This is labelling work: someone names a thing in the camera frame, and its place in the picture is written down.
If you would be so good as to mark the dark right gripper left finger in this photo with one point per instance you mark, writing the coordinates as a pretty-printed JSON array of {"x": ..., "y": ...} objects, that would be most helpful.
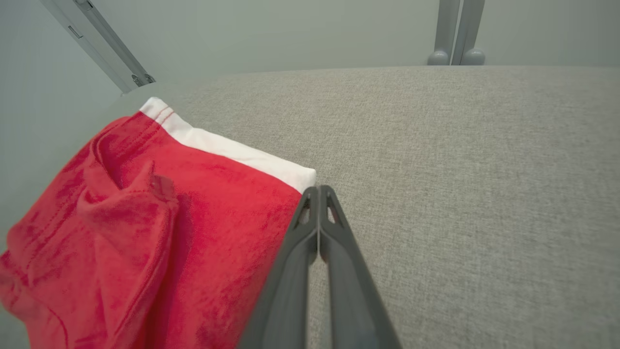
[{"x": 286, "y": 291}]

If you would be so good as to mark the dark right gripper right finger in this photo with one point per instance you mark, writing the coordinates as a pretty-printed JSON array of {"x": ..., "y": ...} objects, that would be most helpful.
[{"x": 353, "y": 295}]

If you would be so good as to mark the red shorts with white hems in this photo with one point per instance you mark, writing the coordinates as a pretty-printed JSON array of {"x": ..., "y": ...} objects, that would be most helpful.
[{"x": 145, "y": 232}]

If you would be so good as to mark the grey fabric sofa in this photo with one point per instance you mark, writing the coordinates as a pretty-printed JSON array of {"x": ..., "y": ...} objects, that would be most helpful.
[{"x": 460, "y": 194}]

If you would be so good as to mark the grey double post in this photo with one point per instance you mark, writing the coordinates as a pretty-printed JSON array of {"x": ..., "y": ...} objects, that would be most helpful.
[{"x": 457, "y": 29}]

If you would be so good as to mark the grey metal rail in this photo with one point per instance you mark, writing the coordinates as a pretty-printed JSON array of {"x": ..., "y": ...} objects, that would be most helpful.
[{"x": 101, "y": 43}]

